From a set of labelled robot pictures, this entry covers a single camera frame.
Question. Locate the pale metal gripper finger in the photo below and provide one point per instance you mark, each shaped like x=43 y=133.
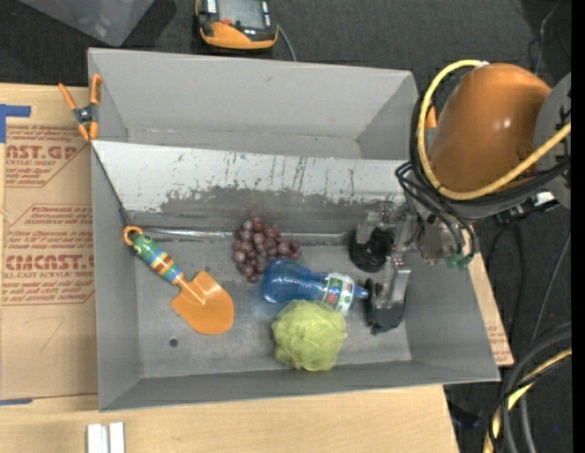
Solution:
x=394 y=286
x=370 y=231

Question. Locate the green toy lettuce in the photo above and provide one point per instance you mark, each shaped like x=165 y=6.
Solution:
x=309 y=335

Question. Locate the purple toy grape bunch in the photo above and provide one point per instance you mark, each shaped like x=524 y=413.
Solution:
x=257 y=248

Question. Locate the brown cardboard board red print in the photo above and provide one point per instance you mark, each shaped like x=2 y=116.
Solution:
x=47 y=234

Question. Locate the grey metal bin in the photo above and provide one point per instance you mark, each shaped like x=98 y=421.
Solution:
x=255 y=102

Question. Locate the black sunglasses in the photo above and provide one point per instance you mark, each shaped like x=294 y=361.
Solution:
x=368 y=257

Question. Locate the blue clear plastic bottle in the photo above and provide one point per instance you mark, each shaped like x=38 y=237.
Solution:
x=292 y=283

